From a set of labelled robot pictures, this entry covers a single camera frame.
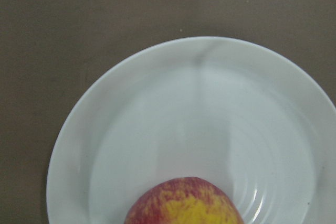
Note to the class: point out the red yellow apple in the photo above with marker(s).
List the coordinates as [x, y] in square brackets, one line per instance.
[184, 200]

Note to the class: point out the white round plate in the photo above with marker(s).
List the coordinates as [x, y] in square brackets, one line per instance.
[231, 112]

